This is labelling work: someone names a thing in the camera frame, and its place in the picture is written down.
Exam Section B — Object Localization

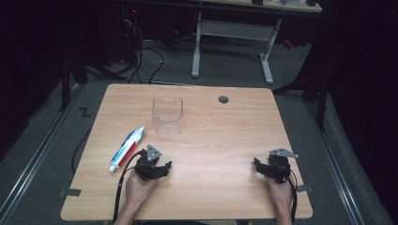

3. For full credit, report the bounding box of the white blue red toothpaste tube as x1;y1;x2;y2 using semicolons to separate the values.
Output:
108;126;146;173

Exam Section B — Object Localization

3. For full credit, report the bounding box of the grey metal desk frame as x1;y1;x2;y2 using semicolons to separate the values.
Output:
191;11;283;85

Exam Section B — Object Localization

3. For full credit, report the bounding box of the person's left hand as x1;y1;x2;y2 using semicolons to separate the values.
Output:
125;169;160;210

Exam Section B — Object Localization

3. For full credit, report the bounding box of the person's right hand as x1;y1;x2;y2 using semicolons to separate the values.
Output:
265;173;297;214

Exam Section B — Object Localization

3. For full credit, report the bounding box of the clear plastic container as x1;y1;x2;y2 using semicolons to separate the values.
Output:
151;97;184;136

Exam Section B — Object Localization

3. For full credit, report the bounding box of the black metal stand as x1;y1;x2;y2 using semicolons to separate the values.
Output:
271;69;330;133
58;52;128;113

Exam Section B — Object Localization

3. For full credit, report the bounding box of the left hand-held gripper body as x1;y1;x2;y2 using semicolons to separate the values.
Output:
134;143;163;183

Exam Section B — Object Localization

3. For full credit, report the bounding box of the light wooden desk top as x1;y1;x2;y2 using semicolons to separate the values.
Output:
200;0;323;14

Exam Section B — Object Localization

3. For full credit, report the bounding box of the black floor cable bundle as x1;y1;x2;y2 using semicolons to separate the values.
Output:
120;7;165;85

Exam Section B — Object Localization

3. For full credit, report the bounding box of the metal floor rail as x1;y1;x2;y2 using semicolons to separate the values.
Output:
303;98;366;225
0;83;86;218

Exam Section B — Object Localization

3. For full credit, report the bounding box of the thin black floor cable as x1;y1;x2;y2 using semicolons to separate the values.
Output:
70;127;93;175

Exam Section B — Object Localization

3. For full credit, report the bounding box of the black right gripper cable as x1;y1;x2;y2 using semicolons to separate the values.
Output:
285;168;299;225

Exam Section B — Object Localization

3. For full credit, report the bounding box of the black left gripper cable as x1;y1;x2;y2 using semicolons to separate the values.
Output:
112;149;145;224

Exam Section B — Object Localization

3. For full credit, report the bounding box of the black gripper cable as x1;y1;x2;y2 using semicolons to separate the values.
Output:
112;149;145;224
285;168;299;225

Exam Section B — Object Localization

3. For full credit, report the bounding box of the small red object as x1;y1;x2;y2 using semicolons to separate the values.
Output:
283;38;296;52

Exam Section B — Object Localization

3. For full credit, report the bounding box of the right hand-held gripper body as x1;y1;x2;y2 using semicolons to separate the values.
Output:
268;147;299;185

